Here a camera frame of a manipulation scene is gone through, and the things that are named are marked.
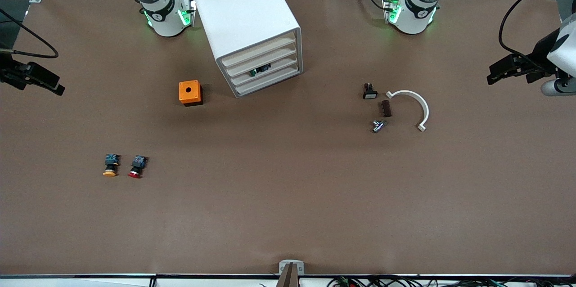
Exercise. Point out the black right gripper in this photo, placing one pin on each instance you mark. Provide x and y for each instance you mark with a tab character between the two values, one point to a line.
10	74

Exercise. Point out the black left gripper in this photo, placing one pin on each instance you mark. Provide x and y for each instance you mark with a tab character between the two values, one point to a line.
538	56

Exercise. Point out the green mushroom push button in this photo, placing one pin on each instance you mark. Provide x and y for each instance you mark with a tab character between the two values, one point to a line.
260	71

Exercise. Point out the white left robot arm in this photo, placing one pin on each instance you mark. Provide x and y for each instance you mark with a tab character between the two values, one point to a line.
411	21

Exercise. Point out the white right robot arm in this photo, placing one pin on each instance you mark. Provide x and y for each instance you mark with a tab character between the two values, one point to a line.
164	21

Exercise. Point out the yellow mushroom push button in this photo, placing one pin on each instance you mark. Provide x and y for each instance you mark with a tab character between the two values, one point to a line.
110	164

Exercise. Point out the red mushroom push button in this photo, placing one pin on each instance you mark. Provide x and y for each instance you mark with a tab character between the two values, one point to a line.
137	166

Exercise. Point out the white curved plastic arc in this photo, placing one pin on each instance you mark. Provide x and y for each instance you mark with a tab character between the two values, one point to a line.
420	100

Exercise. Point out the brown terminal block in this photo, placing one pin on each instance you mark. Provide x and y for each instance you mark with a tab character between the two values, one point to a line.
384	109

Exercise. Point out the silver metal fitting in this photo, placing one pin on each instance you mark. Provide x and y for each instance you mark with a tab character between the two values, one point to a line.
378	125

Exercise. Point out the orange box with hole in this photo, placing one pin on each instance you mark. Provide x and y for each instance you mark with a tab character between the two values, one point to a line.
189	91

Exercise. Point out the brown table mat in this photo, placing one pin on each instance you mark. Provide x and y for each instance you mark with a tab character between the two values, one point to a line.
288	197

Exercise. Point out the black switch with white face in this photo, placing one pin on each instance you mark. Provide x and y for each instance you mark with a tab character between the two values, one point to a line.
370	92

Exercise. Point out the grey metal bracket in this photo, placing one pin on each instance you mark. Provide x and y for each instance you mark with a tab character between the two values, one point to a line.
283	264

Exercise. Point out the aluminium profile post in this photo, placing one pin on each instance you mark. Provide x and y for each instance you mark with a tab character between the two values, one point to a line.
290	279

